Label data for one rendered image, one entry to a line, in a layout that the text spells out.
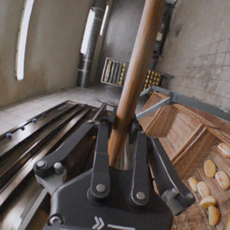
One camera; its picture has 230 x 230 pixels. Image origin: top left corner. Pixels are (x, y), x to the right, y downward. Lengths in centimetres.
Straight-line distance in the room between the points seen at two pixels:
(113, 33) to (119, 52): 90
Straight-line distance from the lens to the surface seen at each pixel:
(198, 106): 70
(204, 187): 79
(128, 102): 17
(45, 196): 54
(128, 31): 554
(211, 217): 74
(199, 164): 85
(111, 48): 535
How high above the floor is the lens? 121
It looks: level
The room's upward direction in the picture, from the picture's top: 76 degrees counter-clockwise
